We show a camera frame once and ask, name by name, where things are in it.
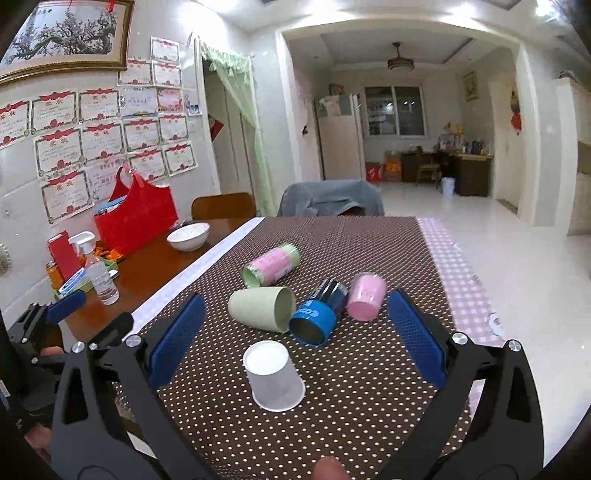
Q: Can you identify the orange carton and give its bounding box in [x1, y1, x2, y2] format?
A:
[383, 150, 404, 182]

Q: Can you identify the window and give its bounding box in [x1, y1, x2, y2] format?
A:
[363, 85, 427, 138]

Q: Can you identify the blue and black cup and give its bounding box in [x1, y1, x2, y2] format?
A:
[288, 278, 350, 346]

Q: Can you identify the red door ornament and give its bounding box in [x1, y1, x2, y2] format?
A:
[207, 113, 226, 144]

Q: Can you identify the ceiling lamp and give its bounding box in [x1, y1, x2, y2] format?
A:
[386, 42, 417, 73]

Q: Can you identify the person's right hand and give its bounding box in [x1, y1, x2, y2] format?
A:
[313, 457, 347, 480]

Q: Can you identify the pink checked tablecloth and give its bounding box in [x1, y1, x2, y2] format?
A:
[417, 217, 507, 411]

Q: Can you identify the red box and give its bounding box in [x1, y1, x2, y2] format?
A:
[47, 229, 84, 280]

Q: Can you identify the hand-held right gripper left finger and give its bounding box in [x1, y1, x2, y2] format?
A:
[50, 294, 222, 480]

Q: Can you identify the white paper cup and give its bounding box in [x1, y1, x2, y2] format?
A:
[242, 340, 307, 413]

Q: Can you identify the white refrigerator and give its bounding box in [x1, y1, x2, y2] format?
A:
[314, 92, 366, 182]

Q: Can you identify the person's left forearm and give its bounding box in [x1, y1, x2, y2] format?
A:
[24, 424, 53, 466]

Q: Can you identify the red tote bag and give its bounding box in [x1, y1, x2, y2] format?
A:
[93, 165, 179, 257]

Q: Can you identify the red wall ornament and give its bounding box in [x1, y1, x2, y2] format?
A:
[510, 89, 524, 136]

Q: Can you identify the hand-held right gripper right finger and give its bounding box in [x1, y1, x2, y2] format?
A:
[369, 290, 544, 480]

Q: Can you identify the pink and green cup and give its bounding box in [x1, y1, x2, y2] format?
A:
[239, 243, 301, 288]

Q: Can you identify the clear spray bottle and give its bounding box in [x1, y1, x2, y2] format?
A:
[69, 231, 120, 306]

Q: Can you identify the wooden chair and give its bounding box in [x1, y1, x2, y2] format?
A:
[191, 192, 257, 221]
[415, 147, 443, 188]

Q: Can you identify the white door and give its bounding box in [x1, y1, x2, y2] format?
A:
[488, 73, 521, 209]

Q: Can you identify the brown dotted tablecloth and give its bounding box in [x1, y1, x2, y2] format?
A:
[113, 214, 472, 480]

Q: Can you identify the framed blossom painting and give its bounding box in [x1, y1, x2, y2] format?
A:
[0, 0, 136, 86]

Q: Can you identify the light green cup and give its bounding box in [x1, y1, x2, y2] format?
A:
[228, 285, 297, 334]

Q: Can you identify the group of wall certificates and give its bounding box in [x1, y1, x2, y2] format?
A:
[0, 37, 201, 225]

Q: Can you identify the blue and white packet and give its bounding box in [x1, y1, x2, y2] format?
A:
[57, 268, 92, 297]

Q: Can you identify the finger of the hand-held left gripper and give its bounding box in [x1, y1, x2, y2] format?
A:
[9, 291, 88, 344]
[88, 313, 135, 348]

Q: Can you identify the orange can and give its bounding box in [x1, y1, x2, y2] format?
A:
[45, 260, 65, 296]

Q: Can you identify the wooden desk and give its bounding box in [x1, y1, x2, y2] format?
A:
[434, 150, 494, 199]

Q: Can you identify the green curtain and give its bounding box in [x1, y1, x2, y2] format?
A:
[199, 41, 278, 217]

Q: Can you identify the white bowl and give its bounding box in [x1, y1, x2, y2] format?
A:
[166, 222, 212, 253]

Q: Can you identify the green tray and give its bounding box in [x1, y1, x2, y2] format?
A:
[52, 256, 124, 302]

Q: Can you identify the grey jacket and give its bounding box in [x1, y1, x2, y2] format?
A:
[276, 179, 385, 218]

